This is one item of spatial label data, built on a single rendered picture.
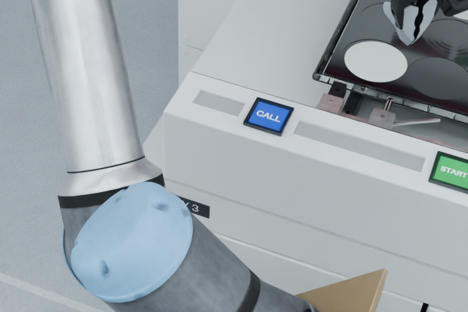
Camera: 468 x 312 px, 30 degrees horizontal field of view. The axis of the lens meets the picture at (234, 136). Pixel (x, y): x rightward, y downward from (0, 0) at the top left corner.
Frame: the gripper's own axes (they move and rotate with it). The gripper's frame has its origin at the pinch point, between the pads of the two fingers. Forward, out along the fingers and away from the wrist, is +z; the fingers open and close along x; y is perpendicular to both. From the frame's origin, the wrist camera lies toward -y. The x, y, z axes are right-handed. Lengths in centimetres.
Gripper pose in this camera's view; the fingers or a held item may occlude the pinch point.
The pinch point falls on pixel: (412, 40)
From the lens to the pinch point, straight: 133.0
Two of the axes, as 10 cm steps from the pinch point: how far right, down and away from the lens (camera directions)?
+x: -8.7, 3.7, -3.2
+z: 0.2, 6.8, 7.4
